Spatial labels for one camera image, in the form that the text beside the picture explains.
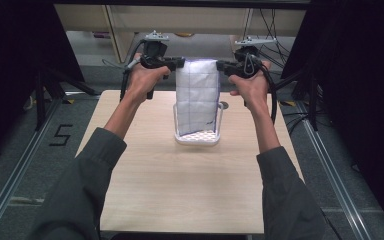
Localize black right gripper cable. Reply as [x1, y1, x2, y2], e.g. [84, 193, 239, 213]
[259, 61, 279, 125]

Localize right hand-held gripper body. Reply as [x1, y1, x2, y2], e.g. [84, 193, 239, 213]
[234, 36, 278, 80]

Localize black curtain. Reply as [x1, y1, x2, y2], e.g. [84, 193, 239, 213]
[280, 0, 384, 231]
[0, 0, 85, 169]

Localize white checked dish cloth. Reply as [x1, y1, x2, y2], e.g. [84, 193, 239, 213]
[174, 58, 221, 137]

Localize black floor cables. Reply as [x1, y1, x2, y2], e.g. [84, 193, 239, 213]
[282, 110, 315, 135]

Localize beige desk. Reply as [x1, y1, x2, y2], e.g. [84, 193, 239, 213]
[53, 3, 307, 66]

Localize black metal stand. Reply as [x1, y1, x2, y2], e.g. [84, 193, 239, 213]
[273, 69, 320, 132]
[34, 67, 101, 132]

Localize white wire cloth rack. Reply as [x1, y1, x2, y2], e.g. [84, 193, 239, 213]
[172, 101, 225, 147]

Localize aluminium floor rail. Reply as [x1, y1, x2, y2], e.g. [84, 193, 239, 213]
[294, 99, 374, 240]
[0, 95, 65, 240]

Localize grey cable connector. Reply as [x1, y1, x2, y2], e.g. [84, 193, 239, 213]
[101, 57, 142, 72]

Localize bundle of black hanging cables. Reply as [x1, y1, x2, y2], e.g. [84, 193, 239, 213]
[246, 8, 296, 76]

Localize person's right hand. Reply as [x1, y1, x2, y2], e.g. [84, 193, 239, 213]
[227, 60, 272, 108]

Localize thin grey wire loop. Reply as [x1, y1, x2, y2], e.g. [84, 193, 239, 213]
[242, 52, 257, 77]

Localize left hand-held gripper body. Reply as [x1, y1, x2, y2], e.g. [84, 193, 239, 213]
[139, 30, 173, 70]

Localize person's left hand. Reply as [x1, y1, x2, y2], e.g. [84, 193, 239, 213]
[125, 52, 172, 105]

